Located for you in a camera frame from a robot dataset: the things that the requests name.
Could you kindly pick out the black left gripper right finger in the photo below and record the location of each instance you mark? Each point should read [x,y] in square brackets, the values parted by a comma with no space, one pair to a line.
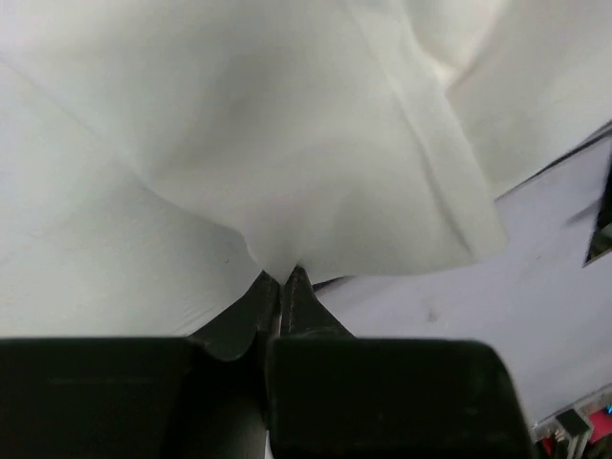
[324,384]

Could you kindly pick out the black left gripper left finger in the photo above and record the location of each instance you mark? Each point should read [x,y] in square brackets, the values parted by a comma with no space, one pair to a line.
[225,397]

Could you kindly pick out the white t shirt robot print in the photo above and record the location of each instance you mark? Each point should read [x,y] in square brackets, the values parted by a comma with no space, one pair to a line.
[157,155]

